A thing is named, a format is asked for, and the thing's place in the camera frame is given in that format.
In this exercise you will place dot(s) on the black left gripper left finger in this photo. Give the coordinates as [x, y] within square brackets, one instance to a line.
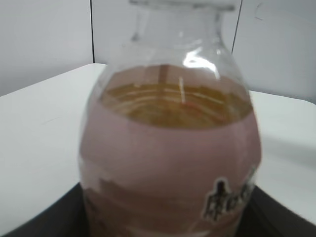
[65, 218]

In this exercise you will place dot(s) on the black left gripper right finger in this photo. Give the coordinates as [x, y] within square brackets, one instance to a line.
[265, 217]

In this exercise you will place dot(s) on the pink oolong tea bottle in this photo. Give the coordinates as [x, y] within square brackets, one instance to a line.
[170, 144]

